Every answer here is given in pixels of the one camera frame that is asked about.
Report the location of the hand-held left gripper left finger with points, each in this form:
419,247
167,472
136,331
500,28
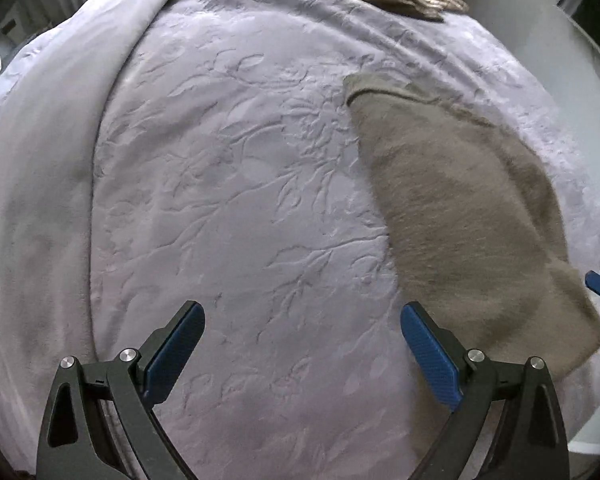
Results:
177,345

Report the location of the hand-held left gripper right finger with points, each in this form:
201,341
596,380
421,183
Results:
430,355

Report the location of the taupe fuzzy garment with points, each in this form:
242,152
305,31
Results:
460,200

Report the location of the lavender embossed blanket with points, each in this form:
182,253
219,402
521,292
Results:
255,170

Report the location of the plain lavender sheet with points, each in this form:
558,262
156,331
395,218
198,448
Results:
40,185

